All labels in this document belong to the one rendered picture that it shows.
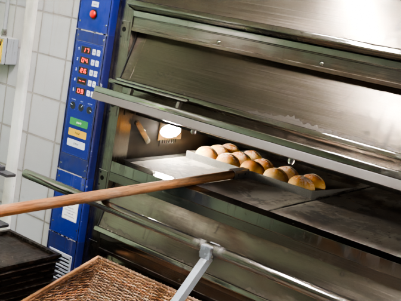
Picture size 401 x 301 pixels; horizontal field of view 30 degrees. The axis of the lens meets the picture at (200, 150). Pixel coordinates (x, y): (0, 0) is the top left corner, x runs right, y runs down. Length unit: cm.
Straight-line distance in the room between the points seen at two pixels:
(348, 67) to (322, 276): 60
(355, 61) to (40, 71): 126
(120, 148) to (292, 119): 72
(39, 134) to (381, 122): 135
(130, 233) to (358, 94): 93
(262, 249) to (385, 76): 65
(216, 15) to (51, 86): 80
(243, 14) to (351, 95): 41
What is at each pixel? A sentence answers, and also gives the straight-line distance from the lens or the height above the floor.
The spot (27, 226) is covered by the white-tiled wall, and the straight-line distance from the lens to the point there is 296.
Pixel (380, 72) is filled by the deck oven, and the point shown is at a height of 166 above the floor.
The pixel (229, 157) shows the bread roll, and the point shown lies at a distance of 275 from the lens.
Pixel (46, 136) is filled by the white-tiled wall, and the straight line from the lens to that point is 283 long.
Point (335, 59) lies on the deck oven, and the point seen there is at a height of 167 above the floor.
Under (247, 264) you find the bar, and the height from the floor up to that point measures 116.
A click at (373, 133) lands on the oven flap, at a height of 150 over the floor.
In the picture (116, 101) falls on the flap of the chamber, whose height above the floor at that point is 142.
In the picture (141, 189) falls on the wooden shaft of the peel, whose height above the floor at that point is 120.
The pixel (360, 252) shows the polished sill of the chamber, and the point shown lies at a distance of 211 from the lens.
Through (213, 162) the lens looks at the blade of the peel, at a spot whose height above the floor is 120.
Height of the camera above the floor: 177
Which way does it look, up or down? 11 degrees down
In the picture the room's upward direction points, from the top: 10 degrees clockwise
